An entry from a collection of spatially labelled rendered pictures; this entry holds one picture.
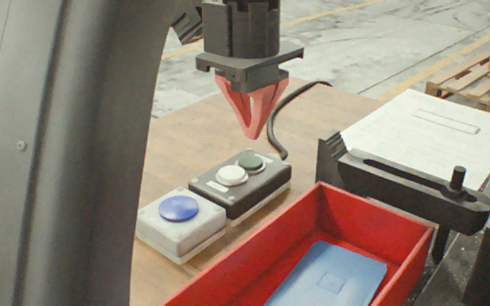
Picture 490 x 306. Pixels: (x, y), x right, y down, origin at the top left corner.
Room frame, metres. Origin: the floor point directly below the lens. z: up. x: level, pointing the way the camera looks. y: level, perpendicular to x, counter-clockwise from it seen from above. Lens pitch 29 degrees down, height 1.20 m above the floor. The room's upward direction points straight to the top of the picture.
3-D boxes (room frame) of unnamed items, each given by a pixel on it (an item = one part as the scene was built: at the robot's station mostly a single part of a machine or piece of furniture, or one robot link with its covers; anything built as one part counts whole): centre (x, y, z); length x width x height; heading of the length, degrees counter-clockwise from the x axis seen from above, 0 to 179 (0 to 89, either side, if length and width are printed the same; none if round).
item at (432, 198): (0.36, -0.15, 0.95); 0.15 x 0.03 x 0.10; 51
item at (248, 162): (0.45, 0.00, 0.93); 0.03 x 0.03 x 0.02
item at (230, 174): (0.43, 0.02, 0.93); 0.03 x 0.03 x 0.02
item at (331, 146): (0.40, -0.10, 0.95); 0.06 x 0.03 x 0.09; 51
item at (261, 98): (0.46, -0.01, 1.01); 0.07 x 0.07 x 0.09; 49
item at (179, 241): (0.37, 0.07, 0.90); 0.07 x 0.07 x 0.06; 51
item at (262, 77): (0.44, 0.01, 1.01); 0.07 x 0.07 x 0.09; 49
